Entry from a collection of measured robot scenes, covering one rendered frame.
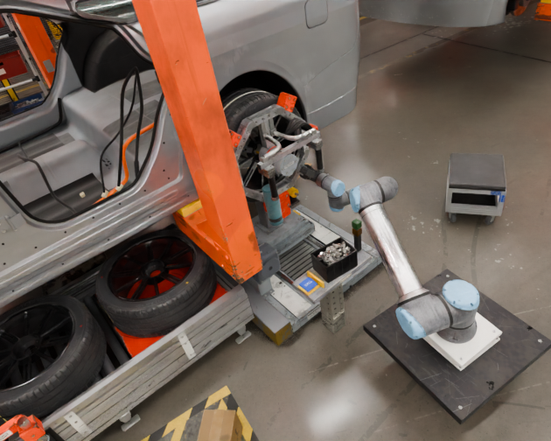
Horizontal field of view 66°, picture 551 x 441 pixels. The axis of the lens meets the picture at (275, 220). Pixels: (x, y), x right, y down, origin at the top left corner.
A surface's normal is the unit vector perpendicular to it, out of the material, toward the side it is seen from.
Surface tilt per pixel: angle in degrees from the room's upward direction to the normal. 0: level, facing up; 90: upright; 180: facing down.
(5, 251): 92
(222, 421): 0
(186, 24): 90
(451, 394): 0
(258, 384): 0
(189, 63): 90
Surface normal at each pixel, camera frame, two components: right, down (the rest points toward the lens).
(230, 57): 0.62, 0.42
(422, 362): -0.16, -0.76
